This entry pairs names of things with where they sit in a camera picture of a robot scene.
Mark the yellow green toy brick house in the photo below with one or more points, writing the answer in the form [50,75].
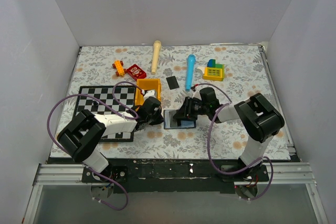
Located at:
[213,71]

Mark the blue toy microphone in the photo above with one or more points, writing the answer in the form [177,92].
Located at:
[191,60]

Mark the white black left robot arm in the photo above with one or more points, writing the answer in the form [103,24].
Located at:
[82,135]

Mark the yellow plastic bin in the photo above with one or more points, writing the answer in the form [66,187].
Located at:
[147,87]

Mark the cream toy microphone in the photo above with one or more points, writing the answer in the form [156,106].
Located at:
[155,58]

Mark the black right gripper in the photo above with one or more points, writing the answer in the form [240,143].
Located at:
[185,112]

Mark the black chess piece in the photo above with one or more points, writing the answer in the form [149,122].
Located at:
[95,104]

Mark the red owl toy block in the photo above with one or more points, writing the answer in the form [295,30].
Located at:
[135,72]

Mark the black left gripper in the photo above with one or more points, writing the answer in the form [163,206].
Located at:
[160,118]

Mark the black credit card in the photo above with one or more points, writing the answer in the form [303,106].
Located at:
[172,82]

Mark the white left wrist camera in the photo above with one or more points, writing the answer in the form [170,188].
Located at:
[149,93]

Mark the blue leather card holder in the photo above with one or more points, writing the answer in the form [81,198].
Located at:
[183,124]

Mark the yellow toy brick car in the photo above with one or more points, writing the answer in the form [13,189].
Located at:
[119,69]

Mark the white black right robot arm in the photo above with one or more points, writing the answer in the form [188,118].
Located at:
[259,117]

